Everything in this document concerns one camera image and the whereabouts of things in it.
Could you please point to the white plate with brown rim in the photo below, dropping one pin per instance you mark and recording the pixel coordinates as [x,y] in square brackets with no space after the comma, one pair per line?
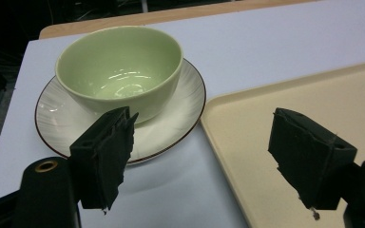
[171,117]

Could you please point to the light green ceramic bowl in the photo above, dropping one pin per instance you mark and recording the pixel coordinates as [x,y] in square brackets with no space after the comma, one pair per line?
[120,68]

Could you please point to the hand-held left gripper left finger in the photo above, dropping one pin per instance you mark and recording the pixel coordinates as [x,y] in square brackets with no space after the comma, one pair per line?
[103,158]

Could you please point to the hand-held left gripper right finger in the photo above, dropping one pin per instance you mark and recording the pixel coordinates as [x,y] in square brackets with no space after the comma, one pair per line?
[310,158]

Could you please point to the beige plastic tray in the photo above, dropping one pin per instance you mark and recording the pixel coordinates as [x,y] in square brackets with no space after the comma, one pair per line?
[297,104]

